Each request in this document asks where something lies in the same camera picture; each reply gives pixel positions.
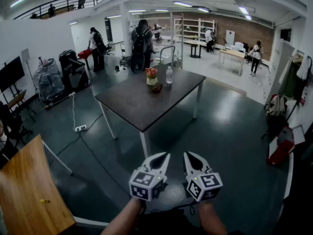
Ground round table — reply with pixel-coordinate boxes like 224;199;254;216
185;40;207;59

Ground black office chair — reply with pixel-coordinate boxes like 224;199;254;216
0;101;33;147

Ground black floor cable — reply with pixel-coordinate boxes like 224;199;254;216
55;113;137;202

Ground coat rack with clothes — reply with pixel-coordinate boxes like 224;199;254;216
278;49;313;106

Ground small wooden desk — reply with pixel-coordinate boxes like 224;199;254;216
6;89;37;122

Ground beige backpack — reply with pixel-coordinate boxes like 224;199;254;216
265;94;289;118

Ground plastic wrapped pallet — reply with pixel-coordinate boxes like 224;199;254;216
32;57;66;105

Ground white panel on tripod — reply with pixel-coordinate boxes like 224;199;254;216
21;48;41;100

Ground black balcony railing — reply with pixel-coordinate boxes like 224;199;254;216
13;0;128;20

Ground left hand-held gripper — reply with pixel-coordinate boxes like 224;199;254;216
129;152;171;202

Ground person's right forearm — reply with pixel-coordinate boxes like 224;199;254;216
198;201;228;235

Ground black television on stand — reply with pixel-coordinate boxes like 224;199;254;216
0;56;26;107

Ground metal trolley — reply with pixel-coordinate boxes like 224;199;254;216
158;45;177;68

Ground black machine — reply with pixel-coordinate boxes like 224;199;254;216
58;49;91;93

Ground red case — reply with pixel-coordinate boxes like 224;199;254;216
266;125;306;166

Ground person's left forearm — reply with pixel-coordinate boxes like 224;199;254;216
101;198;145;235

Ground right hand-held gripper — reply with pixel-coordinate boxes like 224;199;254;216
183;151;224;202

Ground dark table with white legs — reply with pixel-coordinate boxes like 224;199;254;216
94;64;207;158

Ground red table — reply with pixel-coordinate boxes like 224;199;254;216
77;48;94;71

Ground person's dark clothing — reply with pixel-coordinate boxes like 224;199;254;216
135;208;202;235

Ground light wooden table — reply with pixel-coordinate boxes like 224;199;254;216
218;48;246;76

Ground white lockers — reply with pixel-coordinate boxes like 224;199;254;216
262;41;295;105

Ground white sign board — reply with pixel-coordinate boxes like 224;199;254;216
225;29;236;45

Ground white power cable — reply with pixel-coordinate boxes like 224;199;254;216
69;91;77;130

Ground wooden shelving unit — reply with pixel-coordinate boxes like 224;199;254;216
173;18;218;44

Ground orange flowers in pot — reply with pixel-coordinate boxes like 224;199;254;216
144;67;159;86

